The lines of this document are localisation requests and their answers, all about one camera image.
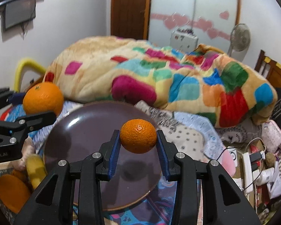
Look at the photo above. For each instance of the yellow foam tube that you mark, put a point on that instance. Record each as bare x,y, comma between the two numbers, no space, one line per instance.
24,65

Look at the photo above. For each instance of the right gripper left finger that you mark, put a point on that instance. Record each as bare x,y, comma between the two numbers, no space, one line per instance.
52,201

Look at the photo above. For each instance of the small wall monitor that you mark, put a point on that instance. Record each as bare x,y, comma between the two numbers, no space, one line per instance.
18,12

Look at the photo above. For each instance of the wooden headboard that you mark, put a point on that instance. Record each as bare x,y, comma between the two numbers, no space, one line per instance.
269,68

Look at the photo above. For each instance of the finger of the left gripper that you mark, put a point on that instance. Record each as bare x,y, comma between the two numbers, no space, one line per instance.
8,96
35,122

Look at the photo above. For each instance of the pink pillow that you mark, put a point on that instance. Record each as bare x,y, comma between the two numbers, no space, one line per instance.
271,136

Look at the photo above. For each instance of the white power strip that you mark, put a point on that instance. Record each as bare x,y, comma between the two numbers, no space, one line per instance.
248,181

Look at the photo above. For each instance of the large orange with sticker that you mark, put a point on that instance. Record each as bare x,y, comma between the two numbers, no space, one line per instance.
43,97

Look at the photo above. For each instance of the brown wooden door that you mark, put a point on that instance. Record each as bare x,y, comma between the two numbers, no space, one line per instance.
130,18

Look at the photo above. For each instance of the colourful patchwork blanket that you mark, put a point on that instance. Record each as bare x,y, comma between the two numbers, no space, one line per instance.
205,81

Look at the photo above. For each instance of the dark purple plate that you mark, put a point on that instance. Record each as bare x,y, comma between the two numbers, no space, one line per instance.
82,132

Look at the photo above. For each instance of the sliding wardrobe with hearts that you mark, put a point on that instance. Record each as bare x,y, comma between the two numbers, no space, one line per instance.
212,21

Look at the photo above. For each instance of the patterned blue tablecloth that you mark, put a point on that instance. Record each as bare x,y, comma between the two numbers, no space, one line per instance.
157,206

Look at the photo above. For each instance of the white case with bottles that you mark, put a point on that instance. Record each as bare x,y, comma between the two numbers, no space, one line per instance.
184,40

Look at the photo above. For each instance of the standing electric fan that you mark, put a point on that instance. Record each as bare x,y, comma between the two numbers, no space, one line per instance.
239,38

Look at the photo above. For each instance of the small orange tangerine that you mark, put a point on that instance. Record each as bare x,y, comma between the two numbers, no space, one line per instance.
138,136

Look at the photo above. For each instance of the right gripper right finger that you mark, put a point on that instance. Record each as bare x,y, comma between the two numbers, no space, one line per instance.
223,201

